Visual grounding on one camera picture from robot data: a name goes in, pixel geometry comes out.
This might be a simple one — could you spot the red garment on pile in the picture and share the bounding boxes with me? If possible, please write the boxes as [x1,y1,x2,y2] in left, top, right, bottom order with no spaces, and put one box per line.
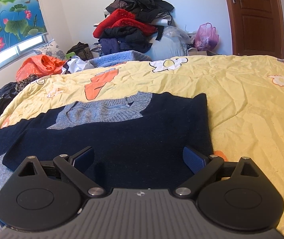
[93,9,157,38]

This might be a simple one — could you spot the orange plastic bag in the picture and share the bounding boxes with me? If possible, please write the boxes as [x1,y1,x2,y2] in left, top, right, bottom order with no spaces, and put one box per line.
[15,54,66,82]

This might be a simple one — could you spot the light blue towel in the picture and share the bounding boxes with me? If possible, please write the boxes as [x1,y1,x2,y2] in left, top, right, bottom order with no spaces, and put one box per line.
[89,50,152,68]

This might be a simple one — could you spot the navy garments in pile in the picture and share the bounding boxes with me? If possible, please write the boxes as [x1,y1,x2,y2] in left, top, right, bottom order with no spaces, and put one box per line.
[99,26,152,55]

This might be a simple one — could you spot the black clothes on pile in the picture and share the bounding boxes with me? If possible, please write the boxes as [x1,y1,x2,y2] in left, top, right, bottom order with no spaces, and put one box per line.
[104,0,175,25]

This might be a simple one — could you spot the brown wooden door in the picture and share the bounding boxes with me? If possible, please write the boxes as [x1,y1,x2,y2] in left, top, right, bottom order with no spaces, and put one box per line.
[226,0,284,59]

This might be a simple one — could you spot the dark clothes beside bed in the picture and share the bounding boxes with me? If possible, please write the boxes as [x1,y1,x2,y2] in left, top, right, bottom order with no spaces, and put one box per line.
[0,74,39,115]

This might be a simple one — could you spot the grey navy knit sweater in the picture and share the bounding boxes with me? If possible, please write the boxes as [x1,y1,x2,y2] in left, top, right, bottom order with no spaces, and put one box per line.
[0,92,213,228]

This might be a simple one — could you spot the yellow floral bed quilt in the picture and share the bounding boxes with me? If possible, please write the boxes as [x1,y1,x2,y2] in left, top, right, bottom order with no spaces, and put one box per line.
[0,56,284,234]

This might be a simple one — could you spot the white crumpled cloth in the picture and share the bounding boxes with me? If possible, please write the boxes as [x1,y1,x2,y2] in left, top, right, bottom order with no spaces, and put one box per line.
[61,56,94,74]

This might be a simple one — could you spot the pink plastic bag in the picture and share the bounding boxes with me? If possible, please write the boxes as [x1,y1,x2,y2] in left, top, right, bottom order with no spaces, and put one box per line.
[194,23,219,51]

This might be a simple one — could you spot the clear plastic bag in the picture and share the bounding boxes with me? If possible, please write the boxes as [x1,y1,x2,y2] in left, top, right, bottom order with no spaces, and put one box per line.
[145,25,195,61]

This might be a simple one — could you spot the floral pillow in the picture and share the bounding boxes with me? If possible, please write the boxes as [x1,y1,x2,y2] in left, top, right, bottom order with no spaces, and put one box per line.
[33,39,66,61]

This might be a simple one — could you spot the window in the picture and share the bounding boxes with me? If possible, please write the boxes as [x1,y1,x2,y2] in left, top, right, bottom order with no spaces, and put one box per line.
[0,33,47,70]

